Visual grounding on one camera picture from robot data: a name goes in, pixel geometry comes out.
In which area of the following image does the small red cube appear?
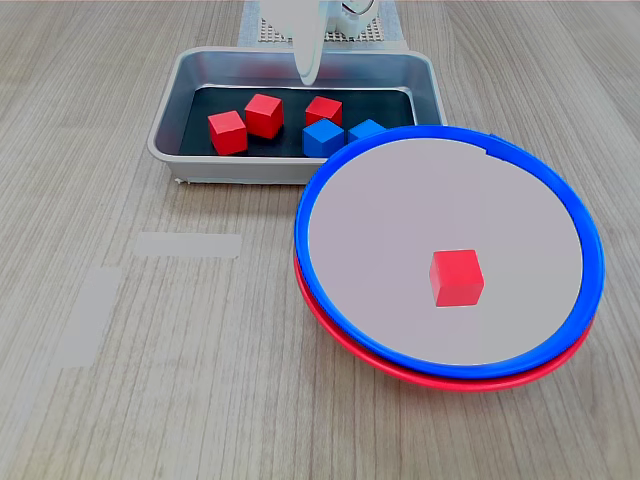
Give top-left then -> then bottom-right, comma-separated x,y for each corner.
304,95 -> 344,129
207,110 -> 249,157
244,93 -> 284,140
428,249 -> 485,308

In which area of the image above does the small blue cube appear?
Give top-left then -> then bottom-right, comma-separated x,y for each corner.
301,118 -> 346,159
347,118 -> 389,144

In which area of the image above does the blue rimmed white plate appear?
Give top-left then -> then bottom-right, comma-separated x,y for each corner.
293,124 -> 606,381

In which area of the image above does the black tray mat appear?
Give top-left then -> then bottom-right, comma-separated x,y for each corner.
179,85 -> 419,158

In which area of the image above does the wide pale tape sheet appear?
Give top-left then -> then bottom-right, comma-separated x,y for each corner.
238,0 -> 407,51

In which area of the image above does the steel tray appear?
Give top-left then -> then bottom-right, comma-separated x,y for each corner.
147,46 -> 449,186

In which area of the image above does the translucent tape strip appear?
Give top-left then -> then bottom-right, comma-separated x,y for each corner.
135,231 -> 243,259
49,267 -> 123,370

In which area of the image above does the red rimmed white plate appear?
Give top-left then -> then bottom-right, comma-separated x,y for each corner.
293,249 -> 596,394

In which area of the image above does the pale perforated base plate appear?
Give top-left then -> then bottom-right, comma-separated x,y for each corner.
257,17 -> 387,44

